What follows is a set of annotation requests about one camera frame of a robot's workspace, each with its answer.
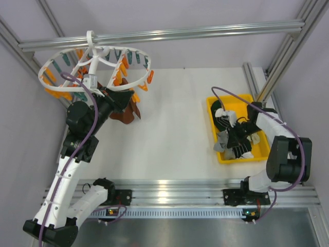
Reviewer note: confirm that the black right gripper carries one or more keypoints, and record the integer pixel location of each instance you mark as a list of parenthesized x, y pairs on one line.
[(234, 139)]

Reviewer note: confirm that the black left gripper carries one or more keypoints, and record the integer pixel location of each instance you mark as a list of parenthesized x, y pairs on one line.
[(119, 100)]

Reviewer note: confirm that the grey sock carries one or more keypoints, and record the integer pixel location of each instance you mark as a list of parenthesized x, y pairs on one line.
[(222, 141)]

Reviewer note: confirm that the white round clip hanger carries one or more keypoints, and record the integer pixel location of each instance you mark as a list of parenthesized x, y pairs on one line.
[(112, 56)]

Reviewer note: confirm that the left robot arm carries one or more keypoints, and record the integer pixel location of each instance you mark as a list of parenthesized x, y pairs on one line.
[(58, 220)]

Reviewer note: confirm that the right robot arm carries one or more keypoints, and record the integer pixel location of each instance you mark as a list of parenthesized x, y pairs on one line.
[(289, 158)]

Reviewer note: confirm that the beige sock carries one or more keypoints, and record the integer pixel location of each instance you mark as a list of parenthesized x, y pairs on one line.
[(254, 138)]

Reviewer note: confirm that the aluminium top crossbar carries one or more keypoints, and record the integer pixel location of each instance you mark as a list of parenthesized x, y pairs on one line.
[(290, 26)]

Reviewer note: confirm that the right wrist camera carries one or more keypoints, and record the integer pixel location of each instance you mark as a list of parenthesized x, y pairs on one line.
[(231, 116)]

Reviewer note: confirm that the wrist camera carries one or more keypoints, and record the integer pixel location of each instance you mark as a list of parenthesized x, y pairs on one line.
[(231, 116), (90, 81)]

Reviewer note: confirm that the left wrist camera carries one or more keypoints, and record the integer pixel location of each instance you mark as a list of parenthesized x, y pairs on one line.
[(90, 81)]

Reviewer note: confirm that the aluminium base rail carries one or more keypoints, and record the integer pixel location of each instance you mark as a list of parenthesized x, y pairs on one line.
[(171, 193)]

